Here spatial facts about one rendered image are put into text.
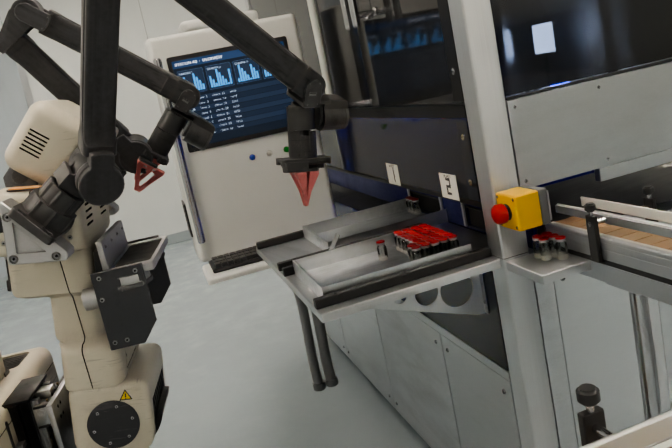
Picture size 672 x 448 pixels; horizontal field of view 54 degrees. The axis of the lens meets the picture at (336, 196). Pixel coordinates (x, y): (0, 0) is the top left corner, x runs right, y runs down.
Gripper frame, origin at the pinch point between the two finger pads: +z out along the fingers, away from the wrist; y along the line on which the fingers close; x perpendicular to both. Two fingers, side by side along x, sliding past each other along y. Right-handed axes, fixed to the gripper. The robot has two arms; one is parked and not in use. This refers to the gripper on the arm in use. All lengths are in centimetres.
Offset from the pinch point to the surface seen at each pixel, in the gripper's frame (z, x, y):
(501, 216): 3.5, -19.7, 33.7
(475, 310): 28.3, -1.1, 38.0
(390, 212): 14, 54, 40
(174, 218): 86, 544, 2
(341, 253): 16.4, 19.7, 13.3
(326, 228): 17, 54, 20
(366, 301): 19.4, -10.8, 8.5
